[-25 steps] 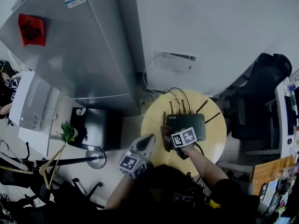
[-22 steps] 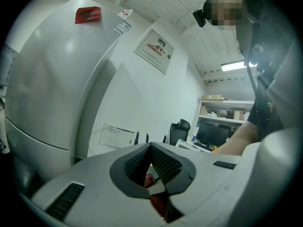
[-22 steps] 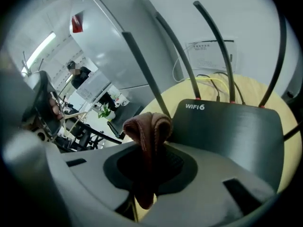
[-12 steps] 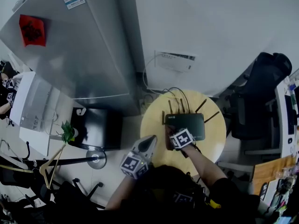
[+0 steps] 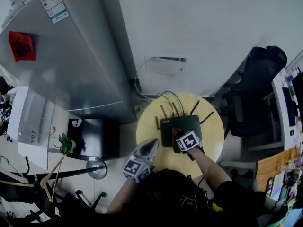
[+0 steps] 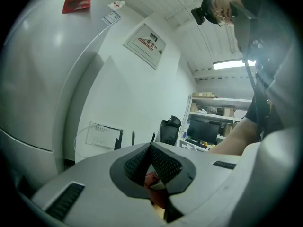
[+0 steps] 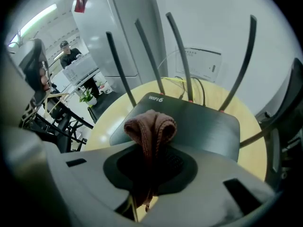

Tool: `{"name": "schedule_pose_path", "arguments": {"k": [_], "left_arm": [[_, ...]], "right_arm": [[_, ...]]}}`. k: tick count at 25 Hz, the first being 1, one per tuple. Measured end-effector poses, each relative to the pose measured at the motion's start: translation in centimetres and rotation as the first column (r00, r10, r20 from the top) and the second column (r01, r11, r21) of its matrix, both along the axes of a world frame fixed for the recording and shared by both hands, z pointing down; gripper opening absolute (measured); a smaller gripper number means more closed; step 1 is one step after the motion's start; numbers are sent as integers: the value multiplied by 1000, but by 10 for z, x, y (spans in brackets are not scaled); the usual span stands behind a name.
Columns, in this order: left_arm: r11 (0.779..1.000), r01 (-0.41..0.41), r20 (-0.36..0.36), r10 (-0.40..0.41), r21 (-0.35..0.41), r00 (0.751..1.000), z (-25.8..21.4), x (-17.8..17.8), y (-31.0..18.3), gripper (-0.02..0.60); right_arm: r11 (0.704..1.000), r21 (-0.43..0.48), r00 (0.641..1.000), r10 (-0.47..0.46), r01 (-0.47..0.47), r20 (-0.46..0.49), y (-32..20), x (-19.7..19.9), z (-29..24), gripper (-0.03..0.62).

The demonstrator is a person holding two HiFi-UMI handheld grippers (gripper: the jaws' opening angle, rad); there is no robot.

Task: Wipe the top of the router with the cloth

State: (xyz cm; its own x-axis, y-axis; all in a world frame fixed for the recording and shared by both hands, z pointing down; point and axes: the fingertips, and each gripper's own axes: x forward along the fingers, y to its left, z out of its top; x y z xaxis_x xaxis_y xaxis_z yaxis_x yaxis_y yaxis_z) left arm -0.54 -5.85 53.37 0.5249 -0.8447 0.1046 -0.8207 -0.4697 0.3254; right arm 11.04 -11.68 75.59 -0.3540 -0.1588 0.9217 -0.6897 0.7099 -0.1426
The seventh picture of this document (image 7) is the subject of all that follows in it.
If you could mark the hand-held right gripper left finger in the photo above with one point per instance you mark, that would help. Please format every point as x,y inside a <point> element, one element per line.
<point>94,174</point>

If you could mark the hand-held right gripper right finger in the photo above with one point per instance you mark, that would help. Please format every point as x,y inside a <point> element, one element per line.
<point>201,193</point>

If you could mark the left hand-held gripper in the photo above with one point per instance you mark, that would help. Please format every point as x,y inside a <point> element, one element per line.
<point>32,55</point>

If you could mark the black router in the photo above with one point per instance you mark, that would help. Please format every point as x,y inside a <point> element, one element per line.
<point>201,126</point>

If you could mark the brown cloth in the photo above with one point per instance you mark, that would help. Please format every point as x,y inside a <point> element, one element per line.
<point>151,129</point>

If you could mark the person's left hand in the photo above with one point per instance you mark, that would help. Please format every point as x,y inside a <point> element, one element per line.
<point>45,79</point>

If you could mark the ceiling tube light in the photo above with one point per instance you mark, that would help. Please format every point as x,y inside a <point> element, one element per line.
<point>38,18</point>

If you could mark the round wooden side table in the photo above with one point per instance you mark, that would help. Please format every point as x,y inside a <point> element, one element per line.
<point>251,155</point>

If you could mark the green potted plant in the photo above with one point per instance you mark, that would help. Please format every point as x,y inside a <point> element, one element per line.
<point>87,98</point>

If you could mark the red paper decoration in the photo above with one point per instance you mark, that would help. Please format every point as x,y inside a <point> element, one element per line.
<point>81,2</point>

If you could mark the silver refrigerator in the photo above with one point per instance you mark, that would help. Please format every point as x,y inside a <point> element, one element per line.
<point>118,44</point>

